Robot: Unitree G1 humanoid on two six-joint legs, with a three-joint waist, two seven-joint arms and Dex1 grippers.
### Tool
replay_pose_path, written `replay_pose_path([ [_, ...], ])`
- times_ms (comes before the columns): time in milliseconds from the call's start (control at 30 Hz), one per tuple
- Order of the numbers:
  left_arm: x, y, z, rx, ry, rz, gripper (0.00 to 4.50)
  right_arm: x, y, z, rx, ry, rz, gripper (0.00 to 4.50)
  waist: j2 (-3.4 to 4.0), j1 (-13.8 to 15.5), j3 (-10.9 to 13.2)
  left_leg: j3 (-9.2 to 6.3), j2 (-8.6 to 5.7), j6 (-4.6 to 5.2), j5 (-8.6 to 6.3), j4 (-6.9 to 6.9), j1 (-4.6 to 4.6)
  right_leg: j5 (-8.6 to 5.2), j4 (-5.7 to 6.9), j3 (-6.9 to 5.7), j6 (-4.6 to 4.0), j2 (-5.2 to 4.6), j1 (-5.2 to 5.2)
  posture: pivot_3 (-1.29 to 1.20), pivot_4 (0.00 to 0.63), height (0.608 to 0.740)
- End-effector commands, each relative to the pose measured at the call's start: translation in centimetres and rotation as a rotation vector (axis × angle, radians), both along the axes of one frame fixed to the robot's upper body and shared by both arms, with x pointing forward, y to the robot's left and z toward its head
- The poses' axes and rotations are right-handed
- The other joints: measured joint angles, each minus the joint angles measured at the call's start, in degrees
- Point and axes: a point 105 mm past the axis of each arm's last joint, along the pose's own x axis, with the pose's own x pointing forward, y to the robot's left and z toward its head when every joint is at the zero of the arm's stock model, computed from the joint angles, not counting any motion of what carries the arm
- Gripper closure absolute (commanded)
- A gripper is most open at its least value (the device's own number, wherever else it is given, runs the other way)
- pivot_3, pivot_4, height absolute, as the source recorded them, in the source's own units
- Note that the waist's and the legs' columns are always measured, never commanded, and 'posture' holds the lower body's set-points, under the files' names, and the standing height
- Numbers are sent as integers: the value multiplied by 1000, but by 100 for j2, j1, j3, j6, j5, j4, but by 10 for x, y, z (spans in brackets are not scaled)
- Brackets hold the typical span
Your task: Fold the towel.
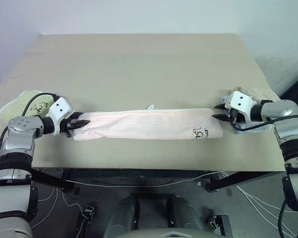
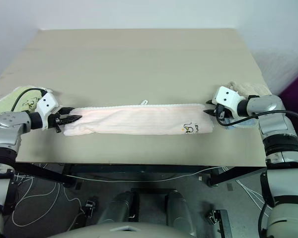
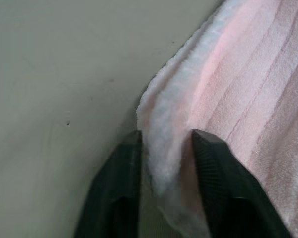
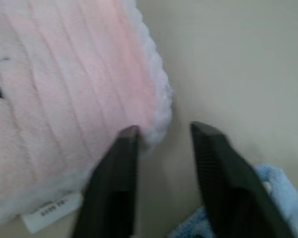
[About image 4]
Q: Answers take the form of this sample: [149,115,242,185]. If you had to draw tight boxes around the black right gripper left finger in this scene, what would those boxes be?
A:
[72,124,141,238]

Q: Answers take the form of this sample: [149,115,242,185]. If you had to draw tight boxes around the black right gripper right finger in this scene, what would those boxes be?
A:
[189,121,296,238]

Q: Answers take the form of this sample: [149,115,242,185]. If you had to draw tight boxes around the blue fluffy towel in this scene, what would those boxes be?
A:
[166,163,298,238]

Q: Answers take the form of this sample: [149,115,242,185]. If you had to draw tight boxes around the pink fluffy towel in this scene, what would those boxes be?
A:
[0,0,174,234]

